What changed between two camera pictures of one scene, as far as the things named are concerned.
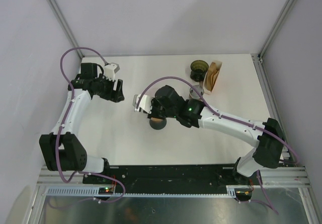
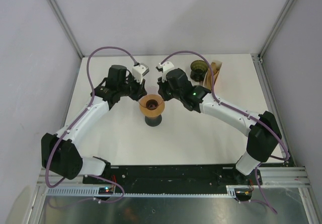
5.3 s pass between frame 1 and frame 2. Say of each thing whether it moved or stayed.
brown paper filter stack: stayed
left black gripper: moved
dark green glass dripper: stayed
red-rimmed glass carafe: moved
